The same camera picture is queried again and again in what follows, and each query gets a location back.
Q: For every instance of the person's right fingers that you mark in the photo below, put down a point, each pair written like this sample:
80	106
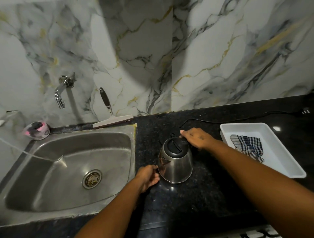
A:
187	134

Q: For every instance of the chrome wall tap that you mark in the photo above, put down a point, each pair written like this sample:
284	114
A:
60	90

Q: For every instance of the stainless steel sink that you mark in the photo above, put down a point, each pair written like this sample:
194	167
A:
49	157

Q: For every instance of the pink and black scrubber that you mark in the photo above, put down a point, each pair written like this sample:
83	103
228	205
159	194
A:
36	130

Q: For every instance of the stainless steel electric kettle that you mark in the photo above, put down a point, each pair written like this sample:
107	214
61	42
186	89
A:
175	166

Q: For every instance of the black power plug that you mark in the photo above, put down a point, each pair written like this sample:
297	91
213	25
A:
306	111

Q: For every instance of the blue checkered cloth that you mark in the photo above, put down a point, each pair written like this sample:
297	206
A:
247	146

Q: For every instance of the clear plastic container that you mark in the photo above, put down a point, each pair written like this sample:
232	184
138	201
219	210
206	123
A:
14	137

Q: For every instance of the black kettle base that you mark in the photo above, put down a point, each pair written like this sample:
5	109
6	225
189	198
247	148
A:
166	136

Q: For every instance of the person's left fingers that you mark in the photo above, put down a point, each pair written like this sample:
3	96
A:
154	177

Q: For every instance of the person's right forearm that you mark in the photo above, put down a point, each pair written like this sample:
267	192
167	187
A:
260	186

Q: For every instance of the person's left hand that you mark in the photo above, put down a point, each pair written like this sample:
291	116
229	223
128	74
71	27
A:
145	177

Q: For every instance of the white plastic tray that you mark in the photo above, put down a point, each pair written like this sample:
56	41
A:
274	144

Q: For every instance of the metal sink drain strainer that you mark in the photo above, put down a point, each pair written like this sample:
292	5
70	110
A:
92	179

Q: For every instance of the person's left forearm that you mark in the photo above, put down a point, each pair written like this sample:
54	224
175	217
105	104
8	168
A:
112	210

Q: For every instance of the person's right hand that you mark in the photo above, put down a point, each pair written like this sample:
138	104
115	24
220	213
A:
200	139

